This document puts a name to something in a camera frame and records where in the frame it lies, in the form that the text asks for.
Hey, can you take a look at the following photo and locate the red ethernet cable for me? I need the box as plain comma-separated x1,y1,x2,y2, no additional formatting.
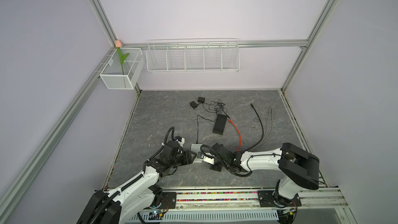
227,118,243,152

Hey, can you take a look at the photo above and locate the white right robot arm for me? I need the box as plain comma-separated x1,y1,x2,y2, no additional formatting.
198,143,320,200

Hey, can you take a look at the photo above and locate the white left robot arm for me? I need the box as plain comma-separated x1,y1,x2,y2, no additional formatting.
77,127,196,224

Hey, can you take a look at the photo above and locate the black power adapter near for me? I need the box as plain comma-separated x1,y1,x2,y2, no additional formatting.
190,101,198,109

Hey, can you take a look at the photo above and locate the white mesh box basket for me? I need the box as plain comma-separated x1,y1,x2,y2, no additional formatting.
100,48,145,90

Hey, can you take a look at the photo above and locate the pink artificial tulip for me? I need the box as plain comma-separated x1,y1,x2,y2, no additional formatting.
115,40,130,75

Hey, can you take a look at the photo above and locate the white wire wall basket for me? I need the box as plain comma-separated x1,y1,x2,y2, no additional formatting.
146,38,240,73

